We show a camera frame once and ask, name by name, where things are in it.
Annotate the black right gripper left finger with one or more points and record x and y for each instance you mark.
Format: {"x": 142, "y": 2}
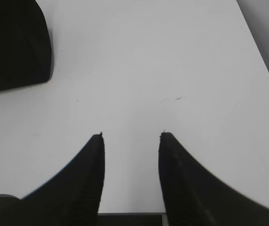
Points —
{"x": 71, "y": 198}

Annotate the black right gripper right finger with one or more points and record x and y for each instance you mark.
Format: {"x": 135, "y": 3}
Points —
{"x": 193, "y": 196}

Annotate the black bag with tan handles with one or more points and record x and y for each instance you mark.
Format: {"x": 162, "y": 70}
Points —
{"x": 25, "y": 47}

